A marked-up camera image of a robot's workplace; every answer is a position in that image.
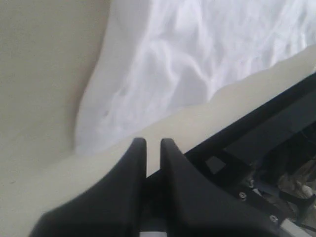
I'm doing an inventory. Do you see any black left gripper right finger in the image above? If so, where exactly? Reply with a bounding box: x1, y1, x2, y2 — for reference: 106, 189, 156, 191
160, 138, 279, 237

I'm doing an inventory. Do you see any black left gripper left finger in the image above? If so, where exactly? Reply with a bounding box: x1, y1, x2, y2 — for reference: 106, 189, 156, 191
30, 138, 147, 237

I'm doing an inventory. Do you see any white t-shirt red print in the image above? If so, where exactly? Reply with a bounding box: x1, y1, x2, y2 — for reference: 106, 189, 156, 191
74, 0, 316, 154

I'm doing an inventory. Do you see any black table frame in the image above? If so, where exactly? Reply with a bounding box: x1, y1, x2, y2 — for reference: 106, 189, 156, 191
145, 73, 316, 223

